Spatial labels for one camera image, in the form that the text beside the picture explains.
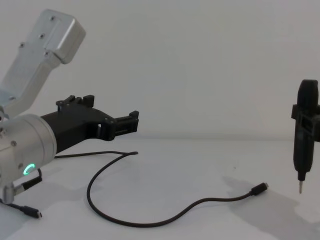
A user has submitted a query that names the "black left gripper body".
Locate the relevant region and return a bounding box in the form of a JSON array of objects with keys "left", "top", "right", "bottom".
[{"left": 40, "top": 103, "right": 115, "bottom": 156}]

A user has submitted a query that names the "black electric screwdriver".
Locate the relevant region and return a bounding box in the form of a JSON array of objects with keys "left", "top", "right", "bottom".
[{"left": 292, "top": 79, "right": 320, "bottom": 195}]

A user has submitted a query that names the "white table cloth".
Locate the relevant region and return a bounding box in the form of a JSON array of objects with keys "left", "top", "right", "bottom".
[{"left": 0, "top": 136, "right": 320, "bottom": 240}]

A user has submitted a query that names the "thin black wrist cable with plug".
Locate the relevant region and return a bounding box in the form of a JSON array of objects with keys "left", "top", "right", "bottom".
[{"left": 0, "top": 168, "right": 44, "bottom": 219}]

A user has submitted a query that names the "long black USB cable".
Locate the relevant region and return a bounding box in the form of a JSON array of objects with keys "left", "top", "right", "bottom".
[{"left": 53, "top": 150, "right": 270, "bottom": 224}]

